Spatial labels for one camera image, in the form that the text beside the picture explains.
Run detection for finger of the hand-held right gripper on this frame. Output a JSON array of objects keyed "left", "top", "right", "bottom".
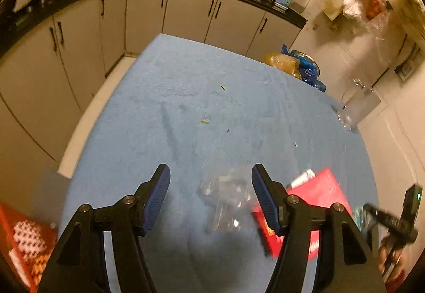
[{"left": 363, "top": 203, "right": 404, "bottom": 234}]

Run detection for blue plastic bag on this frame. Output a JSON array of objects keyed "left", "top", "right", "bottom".
[{"left": 282, "top": 45, "right": 328, "bottom": 92}]

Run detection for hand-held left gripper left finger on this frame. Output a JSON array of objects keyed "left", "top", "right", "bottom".
[{"left": 37, "top": 163, "right": 171, "bottom": 293}]

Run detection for person's right hand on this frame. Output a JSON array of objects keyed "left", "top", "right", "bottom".
[{"left": 379, "top": 236, "right": 408, "bottom": 284}]

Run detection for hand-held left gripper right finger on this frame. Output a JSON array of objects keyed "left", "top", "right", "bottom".
[{"left": 251, "top": 163, "right": 387, "bottom": 293}]

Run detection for beige kitchen cabinets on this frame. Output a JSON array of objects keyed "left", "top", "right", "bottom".
[{"left": 0, "top": 0, "right": 308, "bottom": 161}]

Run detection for red white patterned packet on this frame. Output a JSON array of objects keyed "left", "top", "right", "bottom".
[{"left": 12, "top": 220, "right": 47, "bottom": 257}]

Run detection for hanging plastic bags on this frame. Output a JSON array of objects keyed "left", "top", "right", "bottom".
[{"left": 324, "top": 0, "right": 425, "bottom": 48}]

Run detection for wall socket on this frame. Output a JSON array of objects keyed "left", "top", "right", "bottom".
[{"left": 395, "top": 47, "right": 420, "bottom": 81}]

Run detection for teal cartoon tissue pack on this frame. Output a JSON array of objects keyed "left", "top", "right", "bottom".
[{"left": 352, "top": 206, "right": 379, "bottom": 240}]

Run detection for yellow plastic bag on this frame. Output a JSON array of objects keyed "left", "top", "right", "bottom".
[{"left": 264, "top": 52, "right": 301, "bottom": 76}]

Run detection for white tube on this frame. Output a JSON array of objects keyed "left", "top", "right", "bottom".
[{"left": 286, "top": 168, "right": 316, "bottom": 189}]

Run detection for red flat box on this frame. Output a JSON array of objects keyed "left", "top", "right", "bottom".
[{"left": 252, "top": 167, "right": 352, "bottom": 262}]

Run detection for clear plastic wrapper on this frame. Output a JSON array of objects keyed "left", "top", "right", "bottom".
[{"left": 199, "top": 168, "right": 258, "bottom": 234}]

